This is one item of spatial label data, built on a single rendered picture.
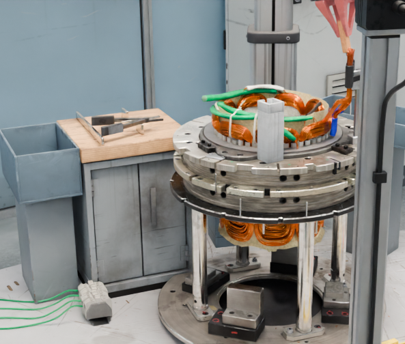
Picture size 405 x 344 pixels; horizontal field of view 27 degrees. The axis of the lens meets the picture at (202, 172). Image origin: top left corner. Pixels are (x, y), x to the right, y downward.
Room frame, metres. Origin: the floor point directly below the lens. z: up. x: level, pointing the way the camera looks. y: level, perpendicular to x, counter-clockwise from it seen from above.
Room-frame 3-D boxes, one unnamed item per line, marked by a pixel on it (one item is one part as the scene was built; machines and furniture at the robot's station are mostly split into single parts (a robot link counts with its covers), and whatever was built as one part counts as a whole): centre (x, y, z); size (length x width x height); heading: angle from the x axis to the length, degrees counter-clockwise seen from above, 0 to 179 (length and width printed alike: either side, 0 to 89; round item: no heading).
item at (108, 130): (1.38, 0.15, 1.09); 0.04 x 0.01 x 0.02; 126
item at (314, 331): (1.19, -0.16, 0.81); 0.07 x 0.03 x 0.01; 109
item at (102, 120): (1.44, 0.17, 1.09); 0.04 x 0.01 x 0.02; 96
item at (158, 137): (1.47, 0.14, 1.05); 0.20 x 0.19 x 0.02; 111
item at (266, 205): (1.31, -0.11, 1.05); 0.29 x 0.29 x 0.06
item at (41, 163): (1.41, 0.28, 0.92); 0.17 x 0.11 x 0.28; 21
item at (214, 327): (1.20, -0.05, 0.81); 0.08 x 0.05 x 0.02; 69
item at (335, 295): (1.27, -0.22, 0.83); 0.05 x 0.04 x 0.02; 171
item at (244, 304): (1.20, -0.06, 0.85); 0.06 x 0.04 x 0.05; 69
